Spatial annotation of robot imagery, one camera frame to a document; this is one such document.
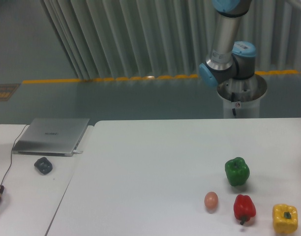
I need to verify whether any green bell pepper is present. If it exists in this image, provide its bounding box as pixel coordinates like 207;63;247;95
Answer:
225;157;250;187

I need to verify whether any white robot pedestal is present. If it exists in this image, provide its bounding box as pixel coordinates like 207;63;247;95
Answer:
217;74;268;118

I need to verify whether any thin black cable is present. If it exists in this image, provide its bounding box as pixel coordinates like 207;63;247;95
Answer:
0;123;30;185

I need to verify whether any silver closed laptop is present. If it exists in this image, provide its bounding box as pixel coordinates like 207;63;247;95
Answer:
12;118;89;156

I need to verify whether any red bell pepper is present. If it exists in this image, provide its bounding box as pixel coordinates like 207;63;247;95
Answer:
233;194;256;225

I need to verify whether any black pedestal cable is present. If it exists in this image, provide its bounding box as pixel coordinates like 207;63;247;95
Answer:
230;92;237;118

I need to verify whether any grey pleated curtain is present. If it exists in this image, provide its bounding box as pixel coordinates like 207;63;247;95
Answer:
42;0;301;80

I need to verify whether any small black plastic object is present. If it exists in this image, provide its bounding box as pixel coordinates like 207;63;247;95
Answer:
34;157;53;175

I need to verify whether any yellow bell pepper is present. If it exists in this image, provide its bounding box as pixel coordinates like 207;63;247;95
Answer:
272;204;298;234

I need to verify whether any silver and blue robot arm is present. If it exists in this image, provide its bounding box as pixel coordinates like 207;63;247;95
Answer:
199;0;301;87

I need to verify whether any brown egg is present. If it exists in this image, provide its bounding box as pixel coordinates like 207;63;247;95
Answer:
204;192;218;210

